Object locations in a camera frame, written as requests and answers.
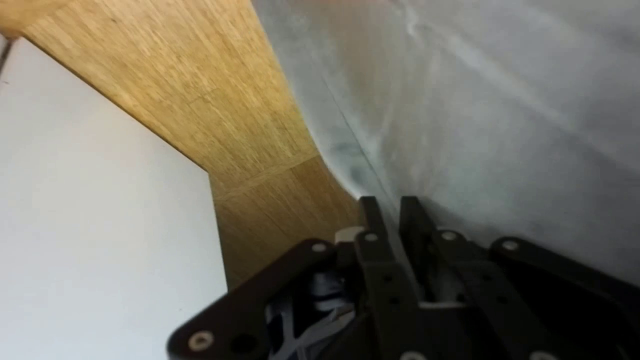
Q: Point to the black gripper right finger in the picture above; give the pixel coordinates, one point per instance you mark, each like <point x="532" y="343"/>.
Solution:
<point x="521" y="307"/>

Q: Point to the wooden shelf board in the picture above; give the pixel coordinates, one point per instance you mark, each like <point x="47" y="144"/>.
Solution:
<point x="201" y="86"/>

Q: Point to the grey sheer curtain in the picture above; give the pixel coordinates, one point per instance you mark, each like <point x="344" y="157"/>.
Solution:
<point x="493" y="107"/>

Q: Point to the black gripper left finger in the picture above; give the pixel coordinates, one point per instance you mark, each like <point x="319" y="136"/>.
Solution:
<point x="392" y="301"/>

